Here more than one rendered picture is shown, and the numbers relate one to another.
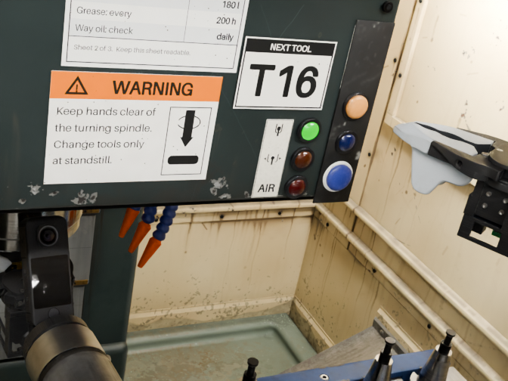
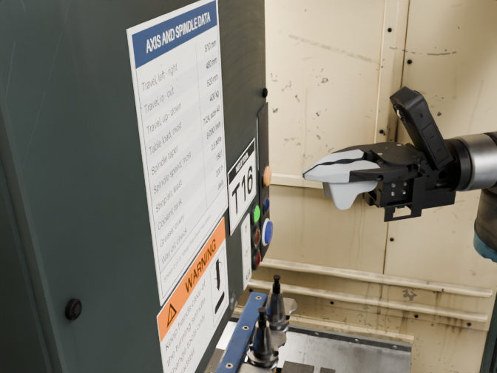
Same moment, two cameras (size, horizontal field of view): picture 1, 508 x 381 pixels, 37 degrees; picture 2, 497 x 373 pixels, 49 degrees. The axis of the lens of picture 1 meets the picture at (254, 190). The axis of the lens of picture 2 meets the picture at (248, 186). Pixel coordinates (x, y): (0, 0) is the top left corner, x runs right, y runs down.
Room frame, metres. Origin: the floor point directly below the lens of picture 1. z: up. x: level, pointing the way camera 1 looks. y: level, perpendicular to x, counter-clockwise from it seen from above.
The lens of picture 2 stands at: (0.31, 0.35, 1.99)
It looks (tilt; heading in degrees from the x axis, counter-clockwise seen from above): 26 degrees down; 317
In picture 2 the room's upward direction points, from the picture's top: 2 degrees counter-clockwise
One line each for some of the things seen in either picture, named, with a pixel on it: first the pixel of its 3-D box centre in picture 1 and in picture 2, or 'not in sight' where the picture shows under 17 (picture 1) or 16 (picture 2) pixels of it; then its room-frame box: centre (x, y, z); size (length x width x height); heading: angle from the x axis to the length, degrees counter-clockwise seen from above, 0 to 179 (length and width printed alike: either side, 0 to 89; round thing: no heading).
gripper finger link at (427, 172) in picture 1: (426, 164); (342, 188); (0.68, -0.16, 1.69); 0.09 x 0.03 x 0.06; 60
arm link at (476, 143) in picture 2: not in sight; (466, 162); (0.60, -0.33, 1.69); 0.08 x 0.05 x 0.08; 150
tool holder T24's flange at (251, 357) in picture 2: not in sight; (262, 356); (0.90, -0.23, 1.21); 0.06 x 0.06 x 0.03
